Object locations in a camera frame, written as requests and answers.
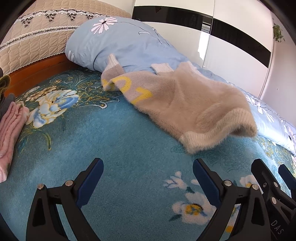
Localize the white wardrobe with black stripe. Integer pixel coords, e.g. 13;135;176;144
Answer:
132;0;274;98

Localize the teal floral blanket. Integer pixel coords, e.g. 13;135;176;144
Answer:
0;68;296;241

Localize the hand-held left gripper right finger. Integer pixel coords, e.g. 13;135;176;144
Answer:
192;158;271;241

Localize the beige quilted headboard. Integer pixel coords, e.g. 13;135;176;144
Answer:
0;0;132;76

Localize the pink folded garment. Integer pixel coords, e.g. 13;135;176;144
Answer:
0;102;30;182

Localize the beige fuzzy sweater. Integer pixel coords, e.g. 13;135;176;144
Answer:
101;54;258;154

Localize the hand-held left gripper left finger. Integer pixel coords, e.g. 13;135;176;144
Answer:
26;158;104;241

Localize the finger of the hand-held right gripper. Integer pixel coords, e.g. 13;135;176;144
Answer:
278;164;296;198
251;159;281;204

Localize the grey folded garment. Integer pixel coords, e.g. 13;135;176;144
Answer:
0;67;16;118

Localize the light blue floral duvet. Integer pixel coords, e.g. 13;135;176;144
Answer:
65;16;296;155

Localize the green plant wall decoration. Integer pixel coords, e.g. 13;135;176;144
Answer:
273;23;285;43

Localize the olive folded garment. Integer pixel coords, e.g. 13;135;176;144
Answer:
0;75;11;93

